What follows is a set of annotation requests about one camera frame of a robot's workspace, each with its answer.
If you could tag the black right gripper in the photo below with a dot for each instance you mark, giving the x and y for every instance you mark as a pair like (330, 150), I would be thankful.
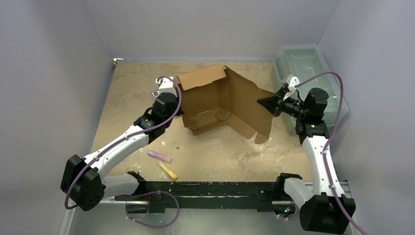
(277, 105)

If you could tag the brown cardboard box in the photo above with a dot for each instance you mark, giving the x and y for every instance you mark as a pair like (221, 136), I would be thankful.
(216, 96)

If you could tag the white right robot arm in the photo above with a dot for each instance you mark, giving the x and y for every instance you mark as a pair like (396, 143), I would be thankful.
(324, 208)

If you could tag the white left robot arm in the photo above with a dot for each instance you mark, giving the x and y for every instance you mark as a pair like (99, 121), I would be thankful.
(85, 180)

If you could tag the clear plastic bin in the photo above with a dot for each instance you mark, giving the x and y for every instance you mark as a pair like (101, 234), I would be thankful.
(305, 61)

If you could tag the yellow highlighter marker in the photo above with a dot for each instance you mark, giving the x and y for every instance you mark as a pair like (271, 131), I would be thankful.
(169, 172)

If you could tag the purple highlighter marker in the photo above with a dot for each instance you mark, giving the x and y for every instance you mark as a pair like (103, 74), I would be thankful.
(159, 156)

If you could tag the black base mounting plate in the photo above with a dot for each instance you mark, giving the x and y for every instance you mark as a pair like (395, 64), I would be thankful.
(258, 196)

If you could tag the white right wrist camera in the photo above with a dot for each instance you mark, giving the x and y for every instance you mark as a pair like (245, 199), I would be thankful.
(290, 86)

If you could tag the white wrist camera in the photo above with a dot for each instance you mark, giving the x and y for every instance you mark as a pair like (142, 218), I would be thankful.
(290, 86)
(165, 85)

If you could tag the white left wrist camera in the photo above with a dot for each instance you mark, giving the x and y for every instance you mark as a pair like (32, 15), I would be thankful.
(165, 85)

